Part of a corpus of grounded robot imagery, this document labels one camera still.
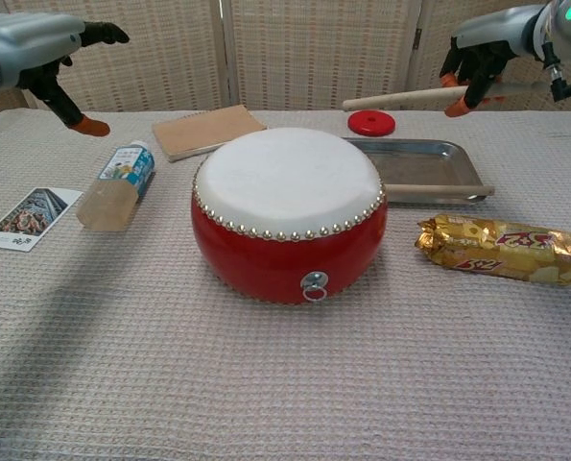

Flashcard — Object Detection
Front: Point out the wooden drumstick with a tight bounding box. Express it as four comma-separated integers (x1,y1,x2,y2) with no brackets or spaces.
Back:
384,183,496,198
342,80,551,112

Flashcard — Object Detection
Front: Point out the printed photo card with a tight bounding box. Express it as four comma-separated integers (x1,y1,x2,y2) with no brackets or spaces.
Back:
0,186,84,252

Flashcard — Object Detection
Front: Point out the gold foil snack packet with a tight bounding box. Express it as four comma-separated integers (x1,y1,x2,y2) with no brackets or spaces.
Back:
413,213,571,287

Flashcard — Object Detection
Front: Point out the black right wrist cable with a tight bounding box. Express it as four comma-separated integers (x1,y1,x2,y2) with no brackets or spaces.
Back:
542,41,571,103

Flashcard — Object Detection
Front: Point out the beige woven tablecloth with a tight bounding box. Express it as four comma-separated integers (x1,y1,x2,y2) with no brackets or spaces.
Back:
0,106,571,461

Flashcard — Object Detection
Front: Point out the kraft spiral notebook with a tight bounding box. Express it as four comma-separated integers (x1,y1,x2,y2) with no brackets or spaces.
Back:
151,104,269,163

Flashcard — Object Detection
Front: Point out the stainless steel tray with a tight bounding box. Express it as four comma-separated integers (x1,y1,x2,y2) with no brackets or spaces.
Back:
345,139,488,206

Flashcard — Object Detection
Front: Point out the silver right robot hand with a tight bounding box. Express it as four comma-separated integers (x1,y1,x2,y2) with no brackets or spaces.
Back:
439,4,545,118

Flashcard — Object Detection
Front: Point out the red round plastic disc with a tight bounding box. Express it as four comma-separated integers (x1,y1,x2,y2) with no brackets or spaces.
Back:
346,109,396,139

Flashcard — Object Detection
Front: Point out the woven folding screen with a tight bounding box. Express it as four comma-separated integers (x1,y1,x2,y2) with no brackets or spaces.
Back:
0,0,571,121

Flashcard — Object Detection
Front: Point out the plastic drink bottle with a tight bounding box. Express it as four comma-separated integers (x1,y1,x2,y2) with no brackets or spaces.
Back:
76,139,156,232

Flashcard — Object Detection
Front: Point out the red drum white skin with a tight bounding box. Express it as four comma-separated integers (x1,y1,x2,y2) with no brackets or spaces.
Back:
190,127,390,306

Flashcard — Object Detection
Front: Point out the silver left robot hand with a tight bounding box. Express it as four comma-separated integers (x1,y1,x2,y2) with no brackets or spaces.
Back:
0,12,131,138

